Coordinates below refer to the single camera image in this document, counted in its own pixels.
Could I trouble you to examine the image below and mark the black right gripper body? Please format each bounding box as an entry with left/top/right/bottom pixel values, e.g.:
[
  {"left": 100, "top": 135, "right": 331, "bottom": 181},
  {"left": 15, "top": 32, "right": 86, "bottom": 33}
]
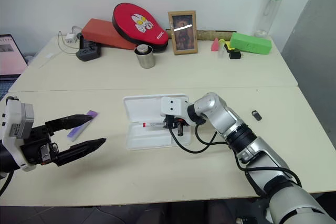
[{"left": 164, "top": 114, "right": 191, "bottom": 130}]

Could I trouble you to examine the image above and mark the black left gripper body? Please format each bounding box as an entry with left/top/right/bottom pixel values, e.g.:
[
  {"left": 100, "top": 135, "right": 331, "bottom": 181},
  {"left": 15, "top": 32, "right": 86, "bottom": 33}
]
[{"left": 20, "top": 125, "right": 60, "bottom": 167}]

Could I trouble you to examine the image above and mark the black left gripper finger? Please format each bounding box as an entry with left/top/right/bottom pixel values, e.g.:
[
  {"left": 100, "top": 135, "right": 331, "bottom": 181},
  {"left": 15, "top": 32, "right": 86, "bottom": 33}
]
[
  {"left": 45, "top": 114, "right": 94, "bottom": 133},
  {"left": 54, "top": 137, "right": 107, "bottom": 167}
]

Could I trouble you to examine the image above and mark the white plastic pencil case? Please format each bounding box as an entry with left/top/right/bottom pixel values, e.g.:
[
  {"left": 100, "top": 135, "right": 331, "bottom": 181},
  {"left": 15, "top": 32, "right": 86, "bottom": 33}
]
[{"left": 122, "top": 93, "right": 193, "bottom": 152}]

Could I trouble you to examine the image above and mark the red table tennis paddle case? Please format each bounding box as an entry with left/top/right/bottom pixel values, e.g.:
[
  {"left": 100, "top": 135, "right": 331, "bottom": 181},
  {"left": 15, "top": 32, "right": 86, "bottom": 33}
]
[{"left": 112, "top": 2, "right": 170, "bottom": 53}]

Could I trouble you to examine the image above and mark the clear plastic strip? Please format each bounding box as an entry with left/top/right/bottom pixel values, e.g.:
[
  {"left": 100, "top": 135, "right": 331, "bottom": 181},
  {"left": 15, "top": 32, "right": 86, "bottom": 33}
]
[{"left": 38, "top": 51, "right": 63, "bottom": 69}]

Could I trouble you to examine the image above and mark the metal cup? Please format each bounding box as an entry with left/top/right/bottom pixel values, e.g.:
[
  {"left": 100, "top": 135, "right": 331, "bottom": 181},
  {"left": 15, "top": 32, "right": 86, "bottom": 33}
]
[{"left": 134, "top": 44, "right": 156, "bottom": 69}]

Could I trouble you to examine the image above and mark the dark grey power strip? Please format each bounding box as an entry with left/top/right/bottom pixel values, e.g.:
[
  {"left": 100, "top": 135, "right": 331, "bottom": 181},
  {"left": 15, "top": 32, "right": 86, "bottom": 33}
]
[{"left": 75, "top": 35, "right": 101, "bottom": 62}]

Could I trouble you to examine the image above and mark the small clear glass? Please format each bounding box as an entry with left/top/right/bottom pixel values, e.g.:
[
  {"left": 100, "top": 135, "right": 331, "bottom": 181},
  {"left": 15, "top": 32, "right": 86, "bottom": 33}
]
[{"left": 217, "top": 42, "right": 227, "bottom": 59}]

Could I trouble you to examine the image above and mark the white charger plug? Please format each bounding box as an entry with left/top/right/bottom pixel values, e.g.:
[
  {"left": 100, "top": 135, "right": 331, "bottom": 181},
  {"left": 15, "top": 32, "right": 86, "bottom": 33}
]
[{"left": 65, "top": 32, "right": 77, "bottom": 45}]

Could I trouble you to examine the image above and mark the yellow small object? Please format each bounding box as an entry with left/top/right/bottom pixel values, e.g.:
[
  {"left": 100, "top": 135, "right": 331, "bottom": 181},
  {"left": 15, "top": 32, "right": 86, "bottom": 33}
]
[{"left": 218, "top": 39, "right": 236, "bottom": 51}]

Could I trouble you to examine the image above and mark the wooden strip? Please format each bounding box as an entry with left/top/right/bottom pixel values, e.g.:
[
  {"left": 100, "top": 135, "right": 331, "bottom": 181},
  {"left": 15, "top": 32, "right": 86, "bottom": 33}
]
[{"left": 165, "top": 30, "right": 235, "bottom": 41}]

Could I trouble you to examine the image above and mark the red rectangular box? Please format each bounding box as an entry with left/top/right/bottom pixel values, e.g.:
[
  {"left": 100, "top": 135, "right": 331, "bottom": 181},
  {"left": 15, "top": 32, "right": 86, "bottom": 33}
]
[{"left": 81, "top": 18, "right": 138, "bottom": 51}]

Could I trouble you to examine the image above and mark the green rectangular box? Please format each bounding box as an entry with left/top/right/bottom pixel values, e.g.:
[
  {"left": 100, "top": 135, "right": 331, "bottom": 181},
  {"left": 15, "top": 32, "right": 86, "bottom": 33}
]
[{"left": 229, "top": 31, "right": 272, "bottom": 56}]

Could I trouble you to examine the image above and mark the clear bottle with green lid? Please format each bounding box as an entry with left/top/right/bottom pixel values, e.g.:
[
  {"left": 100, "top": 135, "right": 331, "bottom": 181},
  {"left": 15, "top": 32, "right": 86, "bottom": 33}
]
[{"left": 253, "top": 0, "right": 288, "bottom": 39}]

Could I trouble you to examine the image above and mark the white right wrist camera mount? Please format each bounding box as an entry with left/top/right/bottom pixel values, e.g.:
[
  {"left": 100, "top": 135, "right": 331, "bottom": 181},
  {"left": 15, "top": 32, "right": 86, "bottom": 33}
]
[{"left": 160, "top": 96, "right": 190, "bottom": 120}]

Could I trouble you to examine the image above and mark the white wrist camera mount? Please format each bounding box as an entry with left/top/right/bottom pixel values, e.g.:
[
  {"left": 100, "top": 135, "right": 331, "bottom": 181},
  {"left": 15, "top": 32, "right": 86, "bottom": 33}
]
[
  {"left": 160, "top": 96, "right": 190, "bottom": 120},
  {"left": 0, "top": 96, "right": 36, "bottom": 173}
]

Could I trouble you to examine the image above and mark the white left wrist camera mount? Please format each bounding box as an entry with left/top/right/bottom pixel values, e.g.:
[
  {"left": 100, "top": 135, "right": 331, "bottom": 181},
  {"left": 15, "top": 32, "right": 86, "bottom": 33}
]
[{"left": 0, "top": 96, "right": 36, "bottom": 173}]

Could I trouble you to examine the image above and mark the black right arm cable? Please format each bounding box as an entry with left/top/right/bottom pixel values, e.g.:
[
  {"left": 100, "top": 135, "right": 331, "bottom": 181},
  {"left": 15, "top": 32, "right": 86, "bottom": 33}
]
[{"left": 167, "top": 123, "right": 302, "bottom": 196}]

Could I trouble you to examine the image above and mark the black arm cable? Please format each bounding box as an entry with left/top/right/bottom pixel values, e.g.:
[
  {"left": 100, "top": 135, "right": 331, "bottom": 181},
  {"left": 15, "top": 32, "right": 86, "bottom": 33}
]
[
  {"left": 0, "top": 170, "right": 14, "bottom": 196},
  {"left": 167, "top": 123, "right": 302, "bottom": 196}
]

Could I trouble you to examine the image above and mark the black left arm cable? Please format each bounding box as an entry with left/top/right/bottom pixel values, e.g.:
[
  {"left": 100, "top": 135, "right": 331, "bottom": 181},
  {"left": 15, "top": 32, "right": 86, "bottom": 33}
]
[{"left": 0, "top": 170, "right": 14, "bottom": 196}]

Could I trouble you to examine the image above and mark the white charger cable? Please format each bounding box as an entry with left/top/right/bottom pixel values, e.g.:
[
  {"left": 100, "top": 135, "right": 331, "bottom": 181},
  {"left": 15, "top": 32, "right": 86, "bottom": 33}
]
[{"left": 57, "top": 25, "right": 82, "bottom": 56}]

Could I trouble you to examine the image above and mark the wooden picture frame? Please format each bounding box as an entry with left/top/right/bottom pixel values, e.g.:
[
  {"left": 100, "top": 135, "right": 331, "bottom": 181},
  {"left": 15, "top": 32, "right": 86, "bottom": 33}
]
[{"left": 167, "top": 10, "right": 199, "bottom": 56}]

